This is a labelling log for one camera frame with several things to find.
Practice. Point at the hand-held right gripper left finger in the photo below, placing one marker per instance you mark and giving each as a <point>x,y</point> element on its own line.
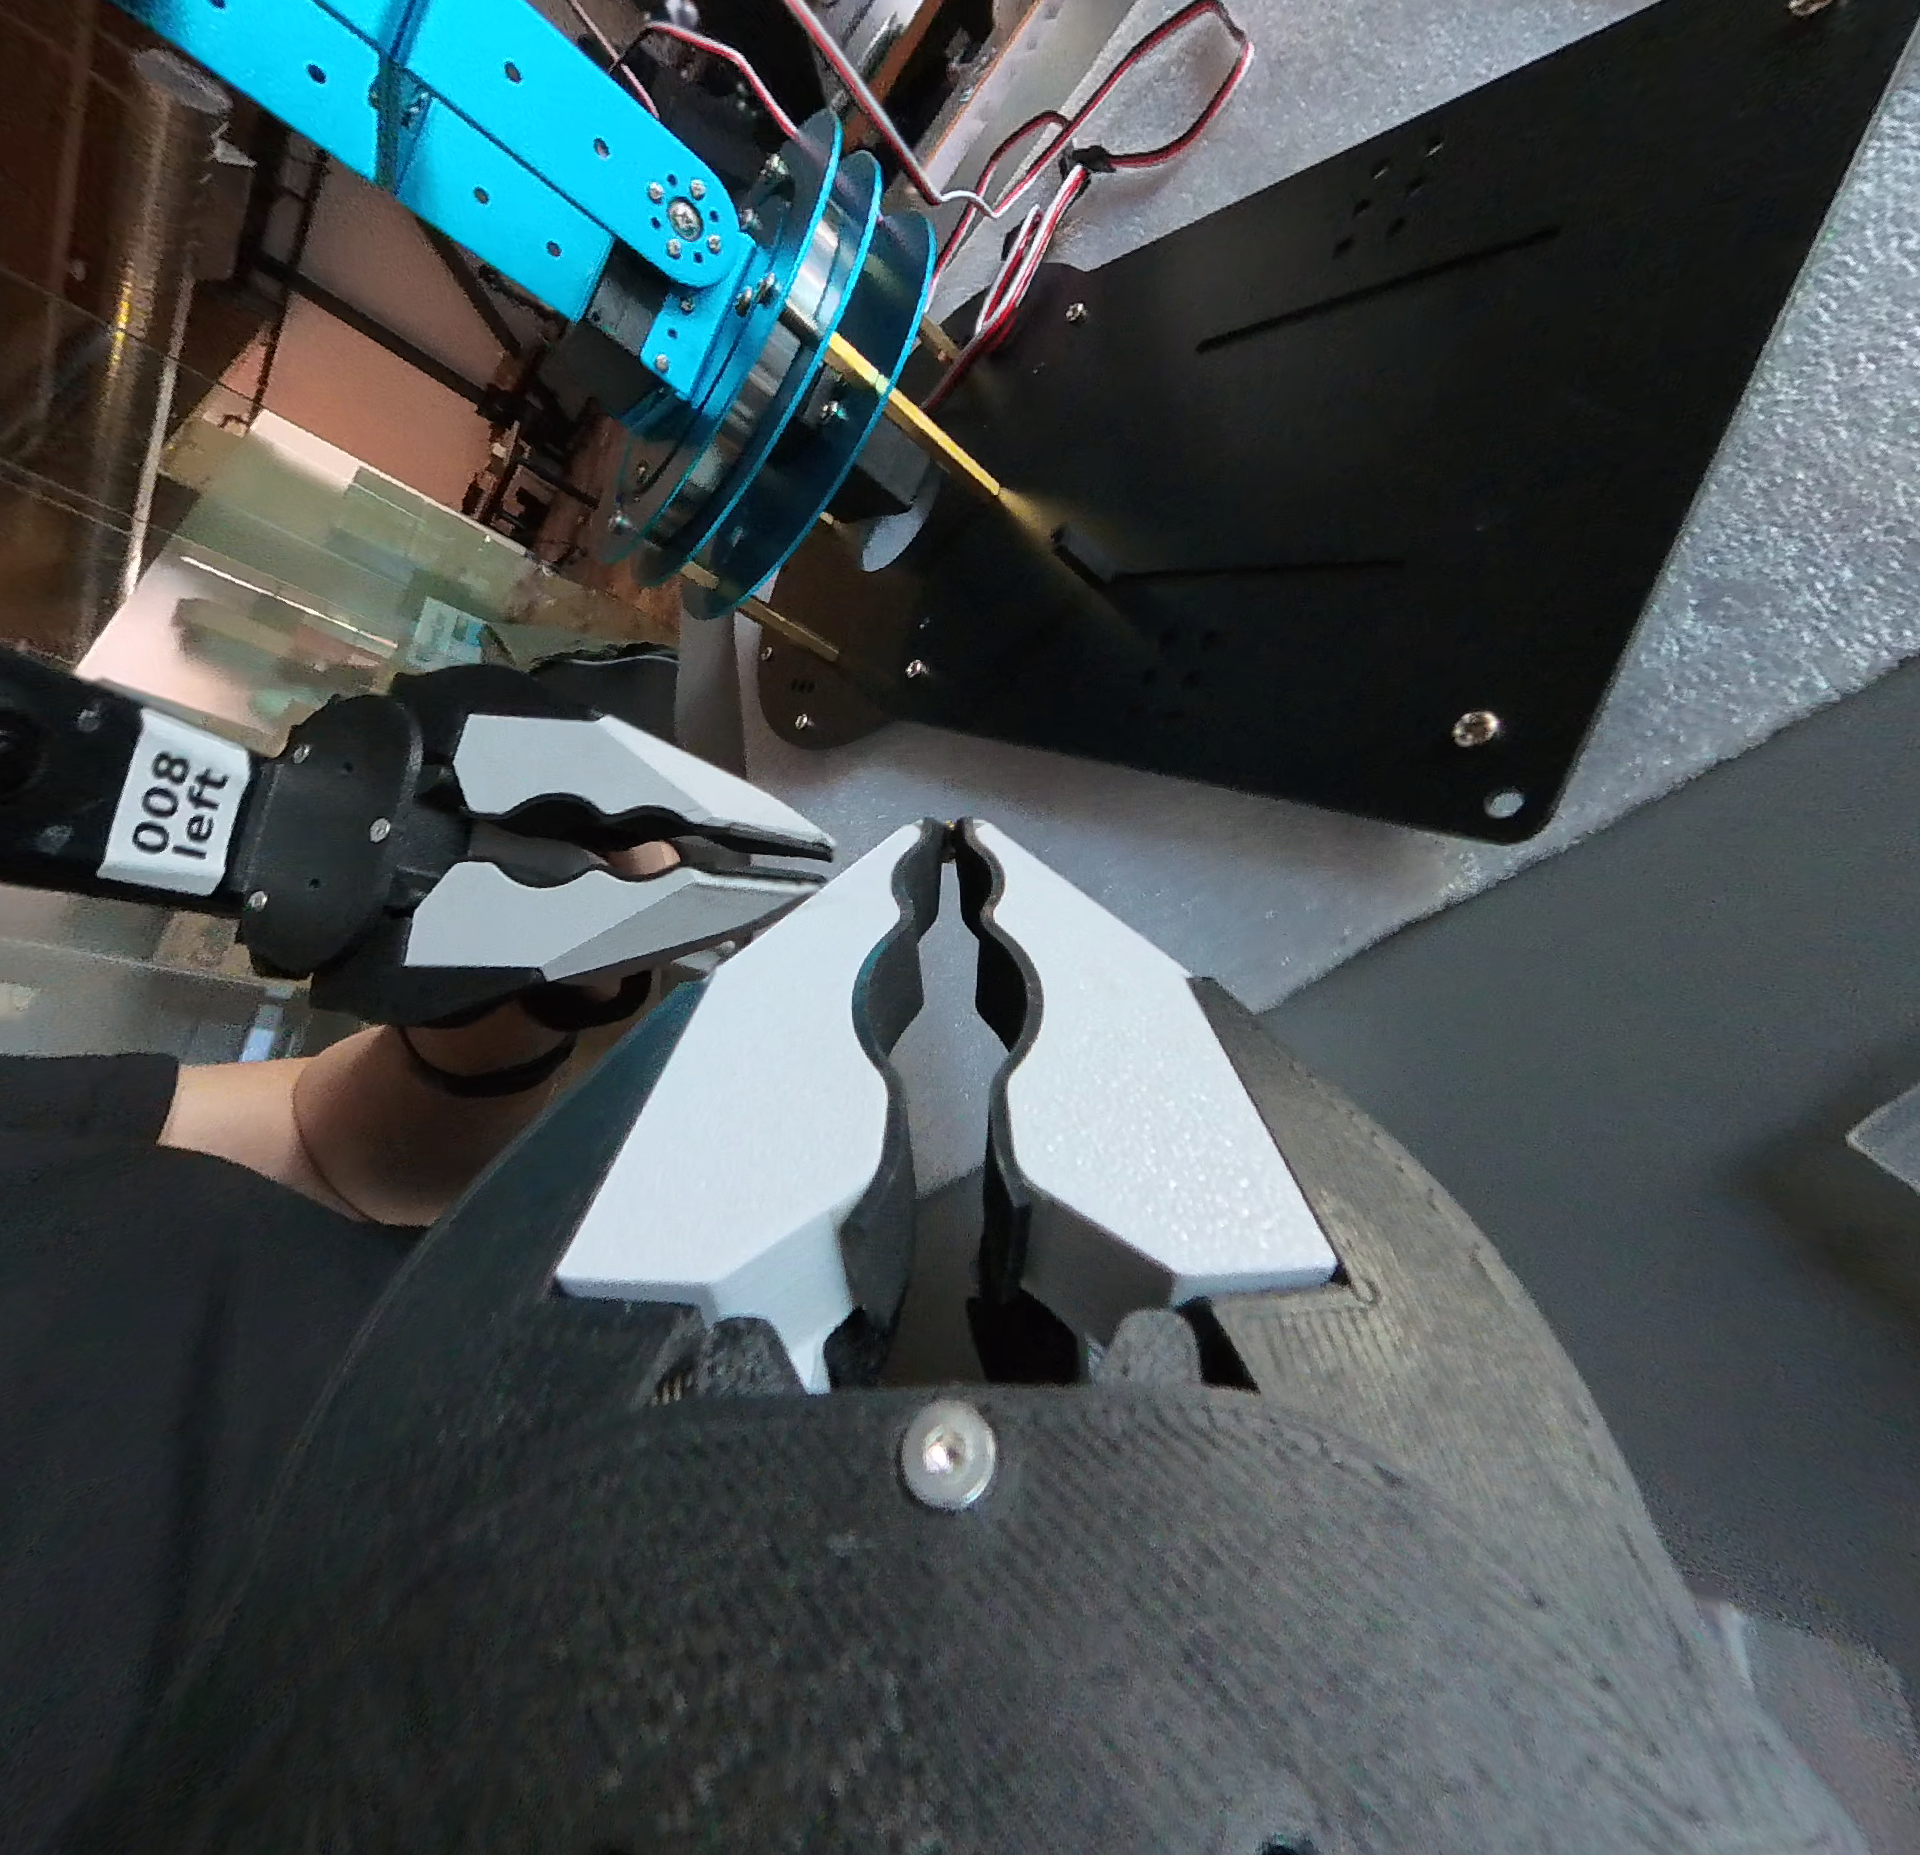
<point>734,1120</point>

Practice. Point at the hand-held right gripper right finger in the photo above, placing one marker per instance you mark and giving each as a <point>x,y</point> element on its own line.
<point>1169,1120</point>

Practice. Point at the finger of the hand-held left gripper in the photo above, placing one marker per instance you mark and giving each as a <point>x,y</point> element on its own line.
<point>600,926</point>
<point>600,760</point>

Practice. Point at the blue toy robot arm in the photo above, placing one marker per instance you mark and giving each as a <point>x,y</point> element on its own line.
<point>496,99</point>

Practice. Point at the black triangular base plate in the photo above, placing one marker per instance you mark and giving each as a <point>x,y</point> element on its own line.
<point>1351,460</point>

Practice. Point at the person's left forearm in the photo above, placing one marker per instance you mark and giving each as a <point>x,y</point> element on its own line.
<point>238,1120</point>

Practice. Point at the dark grey desk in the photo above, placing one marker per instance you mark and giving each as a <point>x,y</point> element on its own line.
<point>1575,1060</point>

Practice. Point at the person's left hand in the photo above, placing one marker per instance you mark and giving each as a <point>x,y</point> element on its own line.
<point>436,1150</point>

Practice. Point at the white foam sheet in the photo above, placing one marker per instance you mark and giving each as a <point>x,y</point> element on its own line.
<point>1201,894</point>

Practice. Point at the person's black clothing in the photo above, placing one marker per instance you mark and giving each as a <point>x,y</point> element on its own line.
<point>120,1436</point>

